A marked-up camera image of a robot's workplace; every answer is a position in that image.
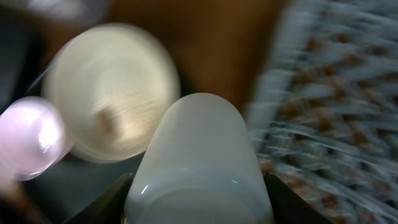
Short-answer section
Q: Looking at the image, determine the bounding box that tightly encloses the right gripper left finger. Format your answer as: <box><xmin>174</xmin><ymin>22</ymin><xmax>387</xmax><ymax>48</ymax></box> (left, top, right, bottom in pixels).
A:
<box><xmin>63</xmin><ymin>173</ymin><xmax>133</xmax><ymax>224</ymax></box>

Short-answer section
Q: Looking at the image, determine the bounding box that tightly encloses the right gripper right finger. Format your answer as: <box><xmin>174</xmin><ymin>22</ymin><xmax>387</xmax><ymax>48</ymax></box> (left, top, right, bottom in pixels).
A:
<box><xmin>263</xmin><ymin>174</ymin><xmax>333</xmax><ymax>224</ymax></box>

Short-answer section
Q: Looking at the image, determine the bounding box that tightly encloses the white cup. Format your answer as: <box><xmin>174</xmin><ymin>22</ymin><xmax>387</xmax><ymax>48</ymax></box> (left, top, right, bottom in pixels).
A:
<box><xmin>124</xmin><ymin>93</ymin><xmax>274</xmax><ymax>224</ymax></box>

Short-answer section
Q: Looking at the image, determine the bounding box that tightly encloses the grey dishwasher rack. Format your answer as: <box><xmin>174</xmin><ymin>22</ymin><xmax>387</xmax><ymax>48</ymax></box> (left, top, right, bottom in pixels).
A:
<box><xmin>246</xmin><ymin>0</ymin><xmax>397</xmax><ymax>223</ymax></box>

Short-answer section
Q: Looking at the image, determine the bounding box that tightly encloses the round black serving tray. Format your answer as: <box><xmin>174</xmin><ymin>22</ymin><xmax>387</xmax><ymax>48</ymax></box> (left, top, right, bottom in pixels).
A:
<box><xmin>1</xmin><ymin>8</ymin><xmax>142</xmax><ymax>223</ymax></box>

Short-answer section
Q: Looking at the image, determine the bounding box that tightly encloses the small pink bowl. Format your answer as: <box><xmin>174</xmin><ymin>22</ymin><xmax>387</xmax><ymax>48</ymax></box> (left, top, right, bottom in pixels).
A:
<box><xmin>1</xmin><ymin>96</ymin><xmax>73</xmax><ymax>180</ymax></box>

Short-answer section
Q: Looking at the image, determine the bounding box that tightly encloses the large cream bowl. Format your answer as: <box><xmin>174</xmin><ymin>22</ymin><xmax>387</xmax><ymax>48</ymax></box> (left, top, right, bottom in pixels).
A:
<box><xmin>42</xmin><ymin>23</ymin><xmax>180</xmax><ymax>163</ymax></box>

